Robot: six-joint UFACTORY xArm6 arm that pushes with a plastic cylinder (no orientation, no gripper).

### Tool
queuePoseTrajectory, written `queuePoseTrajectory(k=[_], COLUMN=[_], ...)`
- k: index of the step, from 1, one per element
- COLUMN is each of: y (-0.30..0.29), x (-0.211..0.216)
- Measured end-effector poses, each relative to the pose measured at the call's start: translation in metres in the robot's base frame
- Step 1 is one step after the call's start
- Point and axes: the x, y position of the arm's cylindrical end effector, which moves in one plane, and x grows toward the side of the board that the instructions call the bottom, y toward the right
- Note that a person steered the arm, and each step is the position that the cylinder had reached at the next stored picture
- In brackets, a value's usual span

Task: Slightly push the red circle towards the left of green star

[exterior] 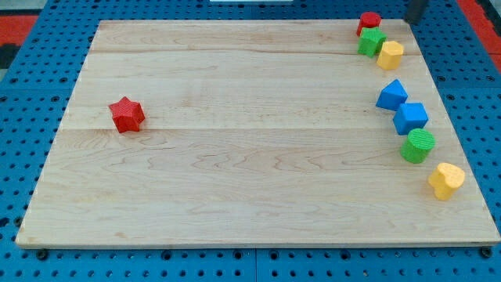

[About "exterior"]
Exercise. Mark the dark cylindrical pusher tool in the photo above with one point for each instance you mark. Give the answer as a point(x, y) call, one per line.
point(415, 11)

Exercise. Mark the red cylinder block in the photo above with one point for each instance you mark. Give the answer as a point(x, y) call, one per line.
point(368, 20)

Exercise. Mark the green star block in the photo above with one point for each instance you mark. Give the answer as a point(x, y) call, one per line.
point(371, 40)

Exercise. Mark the red star block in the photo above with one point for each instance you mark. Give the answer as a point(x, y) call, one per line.
point(127, 115)

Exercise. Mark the yellow hexagon block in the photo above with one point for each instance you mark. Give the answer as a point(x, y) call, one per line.
point(390, 55)

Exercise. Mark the blue triangle block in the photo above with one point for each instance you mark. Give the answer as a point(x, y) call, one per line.
point(392, 96)

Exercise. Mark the blue cube block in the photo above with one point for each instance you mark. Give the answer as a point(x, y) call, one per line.
point(409, 116)

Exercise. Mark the green cylinder block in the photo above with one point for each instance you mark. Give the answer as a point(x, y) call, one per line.
point(418, 144)

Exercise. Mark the yellow heart block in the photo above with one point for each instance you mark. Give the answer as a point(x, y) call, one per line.
point(445, 180)

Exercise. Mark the light wooden board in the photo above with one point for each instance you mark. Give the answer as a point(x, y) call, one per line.
point(257, 134)

